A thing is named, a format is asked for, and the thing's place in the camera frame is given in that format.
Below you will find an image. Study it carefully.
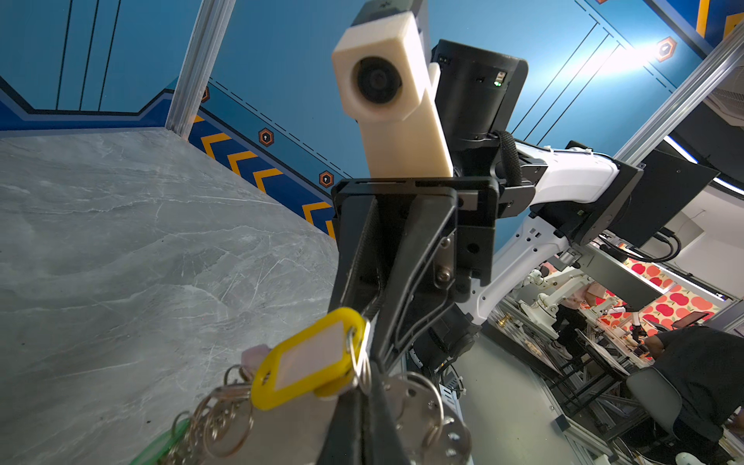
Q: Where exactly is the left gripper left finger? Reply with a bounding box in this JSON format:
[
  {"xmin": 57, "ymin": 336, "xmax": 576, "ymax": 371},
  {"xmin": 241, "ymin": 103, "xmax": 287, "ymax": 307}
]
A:
[{"xmin": 316, "ymin": 389, "xmax": 363, "ymax": 465}]

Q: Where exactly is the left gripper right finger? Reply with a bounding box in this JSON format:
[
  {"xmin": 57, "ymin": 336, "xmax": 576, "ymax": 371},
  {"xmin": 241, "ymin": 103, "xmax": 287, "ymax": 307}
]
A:
[{"xmin": 365, "ymin": 362, "xmax": 411, "ymax": 465}]

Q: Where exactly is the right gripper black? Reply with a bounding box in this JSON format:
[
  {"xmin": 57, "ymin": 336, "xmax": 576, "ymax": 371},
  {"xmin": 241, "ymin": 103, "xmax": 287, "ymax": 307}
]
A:
[{"xmin": 329, "ymin": 176, "xmax": 534, "ymax": 372}]

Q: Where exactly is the large metal band keyring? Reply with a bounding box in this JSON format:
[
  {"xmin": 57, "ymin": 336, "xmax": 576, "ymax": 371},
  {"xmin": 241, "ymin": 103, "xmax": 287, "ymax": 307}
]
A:
[{"xmin": 159, "ymin": 324, "xmax": 473, "ymax": 465}]

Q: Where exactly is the yellow key tag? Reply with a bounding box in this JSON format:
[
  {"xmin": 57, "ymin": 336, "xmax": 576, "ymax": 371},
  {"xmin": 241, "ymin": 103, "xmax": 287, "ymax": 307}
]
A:
[{"xmin": 251, "ymin": 307, "xmax": 371, "ymax": 411}]

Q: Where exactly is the green key tag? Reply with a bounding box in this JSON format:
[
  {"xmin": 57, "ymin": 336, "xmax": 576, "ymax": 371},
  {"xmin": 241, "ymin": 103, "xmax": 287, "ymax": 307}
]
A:
[{"xmin": 130, "ymin": 420, "xmax": 190, "ymax": 465}]

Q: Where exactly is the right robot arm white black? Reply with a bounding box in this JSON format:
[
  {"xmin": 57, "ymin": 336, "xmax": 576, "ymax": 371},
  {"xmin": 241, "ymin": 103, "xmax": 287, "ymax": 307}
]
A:
[{"xmin": 331, "ymin": 40, "xmax": 642, "ymax": 378}]

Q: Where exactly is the purple key tag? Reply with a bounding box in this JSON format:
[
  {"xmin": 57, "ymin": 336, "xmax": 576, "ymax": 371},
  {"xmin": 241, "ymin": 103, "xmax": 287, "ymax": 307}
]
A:
[{"xmin": 240, "ymin": 344, "xmax": 271, "ymax": 379}]

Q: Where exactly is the grey office chair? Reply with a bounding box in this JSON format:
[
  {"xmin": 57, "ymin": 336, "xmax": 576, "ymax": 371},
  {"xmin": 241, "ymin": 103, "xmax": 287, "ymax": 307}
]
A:
[{"xmin": 619, "ymin": 368, "xmax": 719, "ymax": 464}]

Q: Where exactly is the person in black clothes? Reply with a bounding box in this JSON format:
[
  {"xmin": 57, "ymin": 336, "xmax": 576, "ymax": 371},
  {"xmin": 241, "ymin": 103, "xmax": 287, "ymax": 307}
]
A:
[{"xmin": 643, "ymin": 325, "xmax": 743, "ymax": 449}]

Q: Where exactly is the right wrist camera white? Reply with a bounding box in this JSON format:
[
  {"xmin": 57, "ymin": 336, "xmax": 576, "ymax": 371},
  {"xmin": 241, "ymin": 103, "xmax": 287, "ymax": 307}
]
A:
[{"xmin": 331, "ymin": 11, "xmax": 453, "ymax": 178}]

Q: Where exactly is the right aluminium corner post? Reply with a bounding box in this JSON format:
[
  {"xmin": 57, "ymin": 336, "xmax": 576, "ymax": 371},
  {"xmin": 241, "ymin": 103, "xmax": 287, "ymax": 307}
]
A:
[{"xmin": 165, "ymin": 0, "xmax": 236, "ymax": 141}]

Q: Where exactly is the black monitor on frame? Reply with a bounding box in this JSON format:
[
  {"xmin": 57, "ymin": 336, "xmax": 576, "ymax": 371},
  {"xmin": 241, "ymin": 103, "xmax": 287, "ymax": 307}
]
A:
[{"xmin": 608, "ymin": 150, "xmax": 719, "ymax": 246}]

